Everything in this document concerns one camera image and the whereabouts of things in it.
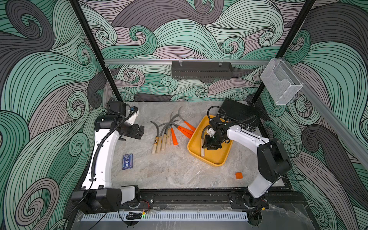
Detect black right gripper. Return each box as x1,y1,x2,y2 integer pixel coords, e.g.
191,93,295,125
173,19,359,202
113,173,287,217
201,133,224,149

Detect large wooden handle sickle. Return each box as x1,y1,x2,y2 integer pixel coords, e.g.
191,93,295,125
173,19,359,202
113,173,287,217
200,125,210,158

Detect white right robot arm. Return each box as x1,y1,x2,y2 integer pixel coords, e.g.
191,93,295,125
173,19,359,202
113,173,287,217
202,105,292,210

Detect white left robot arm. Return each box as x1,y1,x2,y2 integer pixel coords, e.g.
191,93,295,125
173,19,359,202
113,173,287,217
71,101,144,214

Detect yellow plastic storage tray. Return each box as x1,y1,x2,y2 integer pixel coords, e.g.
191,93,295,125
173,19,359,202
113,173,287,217
187,115,233,167

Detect blue playing card box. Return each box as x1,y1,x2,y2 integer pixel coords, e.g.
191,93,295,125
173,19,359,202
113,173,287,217
122,153,133,170

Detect small orange block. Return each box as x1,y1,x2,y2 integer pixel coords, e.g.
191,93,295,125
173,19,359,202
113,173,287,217
235,172,243,180

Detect black aluminium carrying case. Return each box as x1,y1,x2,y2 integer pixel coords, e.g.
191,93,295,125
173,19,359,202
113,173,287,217
217,99,260,132

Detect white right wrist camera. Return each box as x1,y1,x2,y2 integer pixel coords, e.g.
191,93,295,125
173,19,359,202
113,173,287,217
207,127,216,137

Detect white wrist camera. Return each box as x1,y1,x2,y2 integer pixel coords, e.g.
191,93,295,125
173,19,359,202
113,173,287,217
207,127,216,137
126,106,139,125

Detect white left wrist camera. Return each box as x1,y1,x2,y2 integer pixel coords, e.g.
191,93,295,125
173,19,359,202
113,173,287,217
126,106,139,125

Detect orange handle sickle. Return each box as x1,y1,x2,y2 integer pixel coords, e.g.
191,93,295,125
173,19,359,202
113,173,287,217
170,124,194,139
173,123,194,139
178,106,196,131
170,125,178,146

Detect black perforated wall shelf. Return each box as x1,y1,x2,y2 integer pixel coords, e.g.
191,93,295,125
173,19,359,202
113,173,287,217
172,62,234,83

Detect white slotted cable duct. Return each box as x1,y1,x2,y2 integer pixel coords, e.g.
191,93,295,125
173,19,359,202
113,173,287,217
81,211,248,222

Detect clear plastic wall bin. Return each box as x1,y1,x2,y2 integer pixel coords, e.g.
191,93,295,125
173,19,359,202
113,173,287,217
261,58,302,105

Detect aluminium horizontal wall rail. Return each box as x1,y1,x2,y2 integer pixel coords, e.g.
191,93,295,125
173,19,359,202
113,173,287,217
104,58,270,66

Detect black vertical frame post left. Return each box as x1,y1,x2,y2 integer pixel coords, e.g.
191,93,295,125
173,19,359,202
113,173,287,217
69,0,123,102

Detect black vertical frame post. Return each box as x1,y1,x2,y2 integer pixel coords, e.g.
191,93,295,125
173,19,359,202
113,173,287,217
69,0,123,102
250,0,316,106

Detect aluminium right side rail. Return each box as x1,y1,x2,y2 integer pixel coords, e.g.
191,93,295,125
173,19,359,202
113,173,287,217
282,60,368,168

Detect black vertical frame post right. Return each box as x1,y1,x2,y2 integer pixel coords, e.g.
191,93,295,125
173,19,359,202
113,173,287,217
250,0,316,106

